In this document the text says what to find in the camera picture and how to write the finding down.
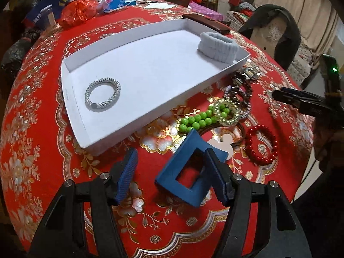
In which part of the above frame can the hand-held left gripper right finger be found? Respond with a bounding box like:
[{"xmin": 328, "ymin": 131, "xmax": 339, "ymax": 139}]
[{"xmin": 206, "ymin": 148, "xmax": 313, "ymax": 258}]

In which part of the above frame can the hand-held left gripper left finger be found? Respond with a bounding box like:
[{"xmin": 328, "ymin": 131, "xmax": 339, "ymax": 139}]
[{"xmin": 28, "ymin": 148, "xmax": 139, "ymax": 258}]

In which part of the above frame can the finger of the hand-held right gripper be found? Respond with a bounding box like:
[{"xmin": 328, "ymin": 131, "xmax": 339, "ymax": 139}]
[{"xmin": 272, "ymin": 87, "xmax": 332, "ymax": 117}]

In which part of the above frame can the mouse charm black hair tie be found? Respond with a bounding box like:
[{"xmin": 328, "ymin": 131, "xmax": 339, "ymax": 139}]
[{"xmin": 199, "ymin": 124, "xmax": 246, "ymax": 158}]

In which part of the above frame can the blue square hair claw clip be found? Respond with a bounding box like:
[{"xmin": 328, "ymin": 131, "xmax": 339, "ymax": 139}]
[{"xmin": 154, "ymin": 129, "xmax": 232, "ymax": 208}]

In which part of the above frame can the red bead bracelet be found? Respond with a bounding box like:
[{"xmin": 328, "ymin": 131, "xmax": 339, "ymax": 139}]
[{"xmin": 244, "ymin": 124, "xmax": 278, "ymax": 165}]

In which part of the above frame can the metal link watch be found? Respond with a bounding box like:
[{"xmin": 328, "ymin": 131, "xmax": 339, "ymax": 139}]
[{"xmin": 235, "ymin": 66, "xmax": 261, "ymax": 81}]

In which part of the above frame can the silver rhinestone bracelet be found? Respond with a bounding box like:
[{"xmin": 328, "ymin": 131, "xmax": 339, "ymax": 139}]
[{"xmin": 224, "ymin": 85, "xmax": 252, "ymax": 121}]

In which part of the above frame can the dark bead bracelet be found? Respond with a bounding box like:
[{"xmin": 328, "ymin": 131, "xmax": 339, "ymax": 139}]
[{"xmin": 232, "ymin": 72, "xmax": 253, "ymax": 105}]

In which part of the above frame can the green bead bracelet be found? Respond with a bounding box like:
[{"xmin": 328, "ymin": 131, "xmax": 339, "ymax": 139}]
[{"xmin": 178, "ymin": 104, "xmax": 231, "ymax": 133}]

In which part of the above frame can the clear spiral hair tie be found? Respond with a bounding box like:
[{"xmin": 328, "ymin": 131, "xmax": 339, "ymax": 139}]
[{"xmin": 213, "ymin": 98, "xmax": 240, "ymax": 126}]

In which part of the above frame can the white cardboard tray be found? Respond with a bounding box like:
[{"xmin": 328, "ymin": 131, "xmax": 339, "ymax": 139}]
[{"xmin": 61, "ymin": 18, "xmax": 252, "ymax": 156}]

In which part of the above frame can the red floral tablecloth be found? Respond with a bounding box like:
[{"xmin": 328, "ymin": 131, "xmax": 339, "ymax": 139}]
[{"xmin": 0, "ymin": 4, "xmax": 318, "ymax": 258}]

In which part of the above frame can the chair with dark jacket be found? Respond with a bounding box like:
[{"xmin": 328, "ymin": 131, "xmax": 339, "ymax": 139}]
[{"xmin": 239, "ymin": 4, "xmax": 301, "ymax": 70}]

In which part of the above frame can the light grey fuzzy wristband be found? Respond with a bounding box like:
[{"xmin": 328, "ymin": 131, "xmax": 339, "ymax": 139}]
[{"xmin": 197, "ymin": 32, "xmax": 237, "ymax": 64}]

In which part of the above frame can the dark brown long case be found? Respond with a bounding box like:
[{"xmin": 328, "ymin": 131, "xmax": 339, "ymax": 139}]
[{"xmin": 182, "ymin": 13, "xmax": 231, "ymax": 35}]

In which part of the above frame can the purple wrapped box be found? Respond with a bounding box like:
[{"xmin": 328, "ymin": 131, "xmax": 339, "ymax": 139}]
[{"xmin": 188, "ymin": 1, "xmax": 223, "ymax": 20}]

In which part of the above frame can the black plastic bag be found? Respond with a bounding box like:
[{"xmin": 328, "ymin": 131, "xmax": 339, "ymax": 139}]
[{"xmin": 0, "ymin": 29, "xmax": 41, "ymax": 78}]

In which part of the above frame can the white paper sheet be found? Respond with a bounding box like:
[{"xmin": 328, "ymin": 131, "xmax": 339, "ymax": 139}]
[{"xmin": 138, "ymin": 1, "xmax": 175, "ymax": 10}]

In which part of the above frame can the red plastic bag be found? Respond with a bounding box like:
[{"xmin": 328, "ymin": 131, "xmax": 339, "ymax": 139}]
[{"xmin": 58, "ymin": 0, "xmax": 100, "ymax": 29}]

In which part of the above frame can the blue tissue pack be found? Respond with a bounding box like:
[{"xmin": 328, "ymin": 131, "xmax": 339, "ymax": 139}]
[{"xmin": 103, "ymin": 0, "xmax": 137, "ymax": 13}]

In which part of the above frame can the blue fabric bag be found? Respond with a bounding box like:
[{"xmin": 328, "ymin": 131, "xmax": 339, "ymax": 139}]
[{"xmin": 25, "ymin": 0, "xmax": 81, "ymax": 29}]

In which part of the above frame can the silver braided hair tie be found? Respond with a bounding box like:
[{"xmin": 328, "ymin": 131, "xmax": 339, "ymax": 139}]
[{"xmin": 85, "ymin": 77, "xmax": 121, "ymax": 112}]

